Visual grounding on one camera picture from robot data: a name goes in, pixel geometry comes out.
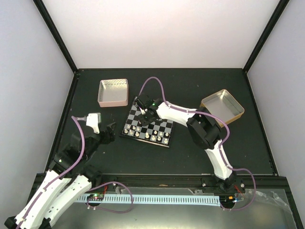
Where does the black frame post left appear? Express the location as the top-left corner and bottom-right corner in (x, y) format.
(33, 0), (78, 73)

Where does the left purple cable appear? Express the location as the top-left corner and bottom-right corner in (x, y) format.
(15, 115), (88, 229)

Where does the small circuit board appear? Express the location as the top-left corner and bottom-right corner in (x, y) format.
(87, 194), (104, 201)
(220, 196), (244, 204)

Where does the black mounting rail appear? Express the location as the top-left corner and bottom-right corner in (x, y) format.
(87, 174), (289, 191)

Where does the pale blue cable duct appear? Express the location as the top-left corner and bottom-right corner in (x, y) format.
(75, 194), (221, 207)

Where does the pink square tin box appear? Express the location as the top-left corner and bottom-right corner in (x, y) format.
(97, 79), (129, 107)

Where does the black frame post right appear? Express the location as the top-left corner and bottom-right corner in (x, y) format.
(243, 0), (290, 73)

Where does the black and silver chessboard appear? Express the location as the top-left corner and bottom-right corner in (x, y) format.
(120, 96), (174, 148)

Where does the black frame post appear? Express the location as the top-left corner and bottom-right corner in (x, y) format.
(33, 0), (78, 73)
(243, 0), (290, 73)

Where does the small circuit board left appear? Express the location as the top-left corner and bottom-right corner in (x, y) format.
(87, 194), (104, 201)

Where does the small circuit board right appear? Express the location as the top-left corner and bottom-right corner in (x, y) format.
(220, 196), (244, 204)

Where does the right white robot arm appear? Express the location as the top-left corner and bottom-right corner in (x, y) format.
(135, 97), (236, 192)

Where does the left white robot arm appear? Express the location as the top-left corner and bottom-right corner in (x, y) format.
(4, 123), (116, 229)

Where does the gold rectangular tin lid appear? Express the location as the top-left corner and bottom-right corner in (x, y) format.
(200, 89), (244, 125)

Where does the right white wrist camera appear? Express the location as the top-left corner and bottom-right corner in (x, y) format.
(135, 94), (153, 114)

